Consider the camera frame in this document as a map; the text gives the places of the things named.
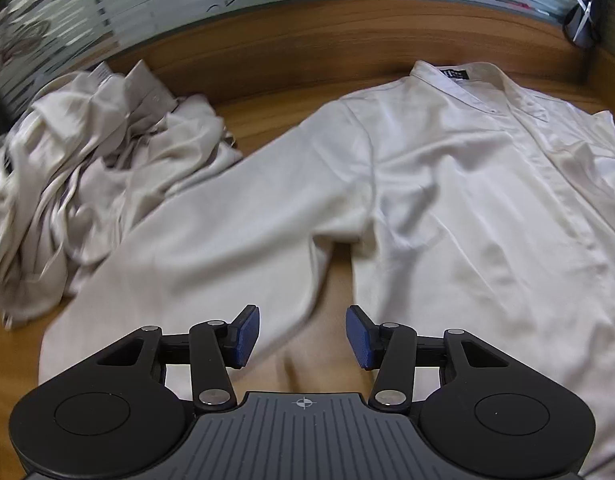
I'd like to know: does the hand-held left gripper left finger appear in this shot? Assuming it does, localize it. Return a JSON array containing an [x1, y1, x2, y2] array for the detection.
[[97, 304, 261, 409]]

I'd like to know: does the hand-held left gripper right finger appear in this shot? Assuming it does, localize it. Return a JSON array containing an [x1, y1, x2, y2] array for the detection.
[[346, 304, 509, 409]]

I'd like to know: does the white collared shirt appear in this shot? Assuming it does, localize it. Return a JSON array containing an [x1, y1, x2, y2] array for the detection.
[[37, 59, 615, 466]]

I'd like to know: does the pile of crumpled beige clothes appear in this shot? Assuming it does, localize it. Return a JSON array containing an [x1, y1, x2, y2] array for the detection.
[[0, 59, 245, 332]]

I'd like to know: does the frosted striped glass partition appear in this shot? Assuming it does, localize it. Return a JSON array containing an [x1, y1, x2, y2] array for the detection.
[[0, 0, 615, 131]]

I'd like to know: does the dark grey pen holder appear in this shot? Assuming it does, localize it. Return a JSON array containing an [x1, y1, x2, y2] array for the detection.
[[562, 2, 602, 52]]

